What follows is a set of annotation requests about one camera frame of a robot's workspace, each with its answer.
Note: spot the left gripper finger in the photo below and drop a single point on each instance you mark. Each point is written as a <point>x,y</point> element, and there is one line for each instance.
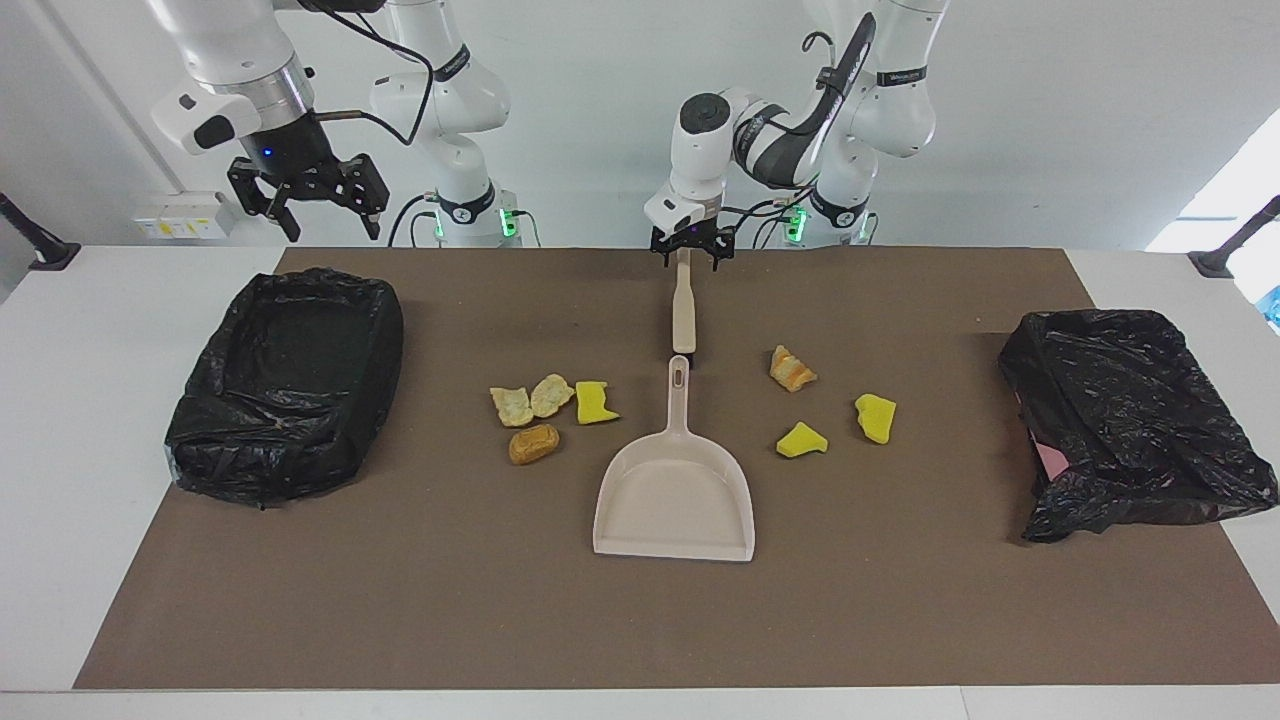
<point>722,255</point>
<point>661,255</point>

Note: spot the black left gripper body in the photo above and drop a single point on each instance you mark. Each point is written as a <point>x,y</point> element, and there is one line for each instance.
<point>690,238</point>

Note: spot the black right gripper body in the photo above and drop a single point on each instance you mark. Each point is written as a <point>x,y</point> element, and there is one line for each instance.
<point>295,150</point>

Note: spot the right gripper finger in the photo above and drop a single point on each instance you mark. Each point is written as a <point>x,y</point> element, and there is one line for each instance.
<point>368,185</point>
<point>255,190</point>

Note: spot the beige hand brush black bristles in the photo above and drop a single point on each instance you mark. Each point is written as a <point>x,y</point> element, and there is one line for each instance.
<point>683,310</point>

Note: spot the orange striped croissant piece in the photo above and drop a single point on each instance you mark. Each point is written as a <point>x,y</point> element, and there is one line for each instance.
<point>790,370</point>

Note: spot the notched yellow sponge piece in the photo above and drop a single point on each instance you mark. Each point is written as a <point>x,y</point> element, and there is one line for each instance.
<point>595,403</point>

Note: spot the pale pastry piece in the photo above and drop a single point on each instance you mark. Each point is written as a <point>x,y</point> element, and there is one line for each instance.
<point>551,395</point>
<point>511,406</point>

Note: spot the yellow sponge piece green backing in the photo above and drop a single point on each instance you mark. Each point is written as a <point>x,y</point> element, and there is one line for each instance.
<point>800,441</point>

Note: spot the kidney shaped yellow sponge piece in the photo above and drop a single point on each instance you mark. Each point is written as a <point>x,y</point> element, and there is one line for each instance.
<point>875,418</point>

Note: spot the brown bread roll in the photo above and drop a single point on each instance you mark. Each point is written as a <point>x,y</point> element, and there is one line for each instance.
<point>533,444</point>

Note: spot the beige plastic dustpan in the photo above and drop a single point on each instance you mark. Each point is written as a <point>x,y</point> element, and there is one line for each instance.
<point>675,500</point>

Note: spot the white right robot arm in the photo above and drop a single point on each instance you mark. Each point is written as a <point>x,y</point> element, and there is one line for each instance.
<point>450,100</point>

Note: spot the black bag lined open bin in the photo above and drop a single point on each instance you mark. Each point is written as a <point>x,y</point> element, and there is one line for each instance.
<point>290,400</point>

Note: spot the pink plastic bin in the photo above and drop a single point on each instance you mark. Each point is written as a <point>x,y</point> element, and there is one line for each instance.
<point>1050,460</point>

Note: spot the crumpled black trash bag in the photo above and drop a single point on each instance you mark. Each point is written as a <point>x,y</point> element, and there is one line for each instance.
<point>1130,420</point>

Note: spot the black stand foot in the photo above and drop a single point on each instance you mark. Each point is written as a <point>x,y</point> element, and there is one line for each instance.
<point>40,250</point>
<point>1225,258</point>

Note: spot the brown table mat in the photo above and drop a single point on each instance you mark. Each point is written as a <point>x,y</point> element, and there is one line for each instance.
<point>640,620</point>

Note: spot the blue object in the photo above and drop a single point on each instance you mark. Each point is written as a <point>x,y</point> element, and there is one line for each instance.
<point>1273,305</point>

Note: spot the white wall power socket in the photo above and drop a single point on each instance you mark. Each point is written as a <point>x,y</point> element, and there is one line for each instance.
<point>185,215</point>

